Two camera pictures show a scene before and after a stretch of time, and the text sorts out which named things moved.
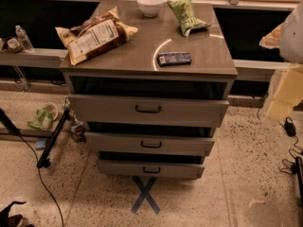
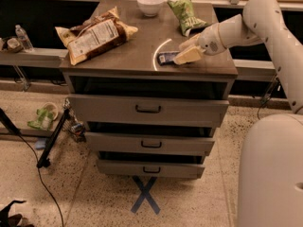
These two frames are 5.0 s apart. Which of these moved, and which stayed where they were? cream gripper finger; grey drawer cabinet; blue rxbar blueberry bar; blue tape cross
Moved: cream gripper finger
Stayed: blue tape cross; grey drawer cabinet; blue rxbar blueberry bar
